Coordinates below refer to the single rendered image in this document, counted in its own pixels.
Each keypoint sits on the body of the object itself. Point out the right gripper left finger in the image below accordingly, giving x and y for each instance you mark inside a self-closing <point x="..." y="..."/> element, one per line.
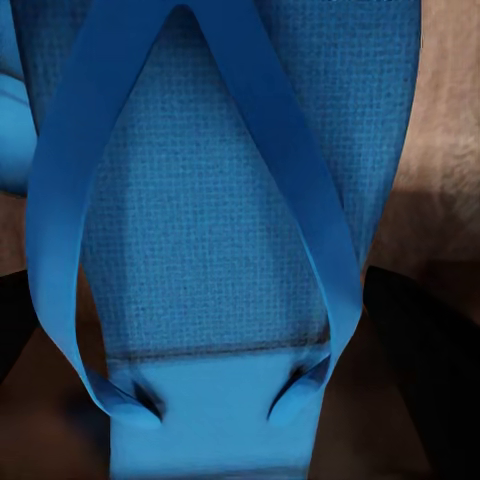
<point x="18" y="319"/>

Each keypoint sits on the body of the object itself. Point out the sandal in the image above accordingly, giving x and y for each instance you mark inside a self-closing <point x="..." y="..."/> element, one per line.
<point x="18" y="136"/>
<point x="220" y="169"/>

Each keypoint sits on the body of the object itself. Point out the bed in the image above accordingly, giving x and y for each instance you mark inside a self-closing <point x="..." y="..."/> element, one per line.
<point x="51" y="429"/>

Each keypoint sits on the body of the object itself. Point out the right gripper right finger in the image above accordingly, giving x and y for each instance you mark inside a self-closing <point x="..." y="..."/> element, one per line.
<point x="434" y="355"/>

